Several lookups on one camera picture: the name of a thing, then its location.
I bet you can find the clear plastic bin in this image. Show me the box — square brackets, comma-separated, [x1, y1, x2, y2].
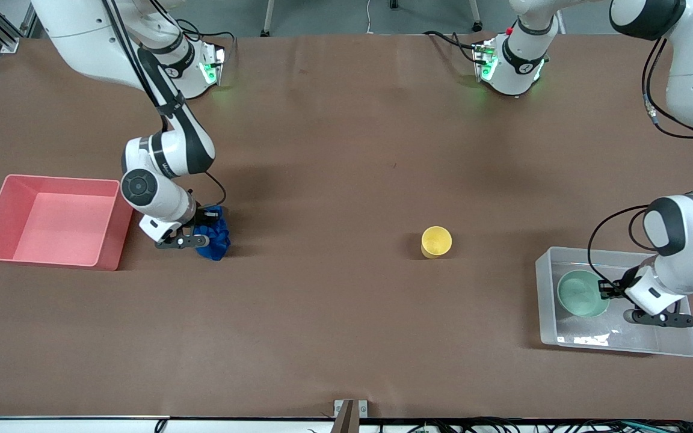
[535, 247, 693, 358]

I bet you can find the blue cloth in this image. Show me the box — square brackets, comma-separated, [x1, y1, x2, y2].
[193, 206, 232, 262]

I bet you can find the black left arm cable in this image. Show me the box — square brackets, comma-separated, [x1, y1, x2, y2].
[587, 37, 693, 301]

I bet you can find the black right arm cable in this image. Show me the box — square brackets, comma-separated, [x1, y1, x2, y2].
[103, 0, 227, 209]

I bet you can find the pink plastic bin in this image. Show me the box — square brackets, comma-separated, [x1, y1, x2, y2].
[0, 174, 137, 271]

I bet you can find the black base cable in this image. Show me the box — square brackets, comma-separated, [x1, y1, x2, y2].
[177, 18, 236, 61]
[423, 30, 481, 64]

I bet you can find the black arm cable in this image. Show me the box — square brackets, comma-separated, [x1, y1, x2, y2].
[103, 0, 227, 209]
[587, 37, 693, 301]

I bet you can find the black cable bundle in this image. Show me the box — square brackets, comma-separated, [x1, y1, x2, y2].
[377, 417, 693, 433]

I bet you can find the black right base cable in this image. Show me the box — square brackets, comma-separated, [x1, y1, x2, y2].
[177, 18, 236, 61]

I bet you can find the aluminium frame profile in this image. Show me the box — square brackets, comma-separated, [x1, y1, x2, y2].
[0, 0, 40, 54]

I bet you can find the black left base cable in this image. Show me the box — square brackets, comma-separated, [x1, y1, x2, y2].
[423, 30, 481, 64]

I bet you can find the yellow cup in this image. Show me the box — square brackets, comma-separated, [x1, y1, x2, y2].
[421, 226, 452, 259]

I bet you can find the grey stand leg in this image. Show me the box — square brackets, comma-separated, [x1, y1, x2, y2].
[260, 0, 277, 37]

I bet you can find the metal table edge bracket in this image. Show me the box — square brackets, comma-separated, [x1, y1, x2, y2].
[333, 399, 369, 433]

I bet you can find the light green bowl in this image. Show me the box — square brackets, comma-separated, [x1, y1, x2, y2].
[557, 269, 611, 318]

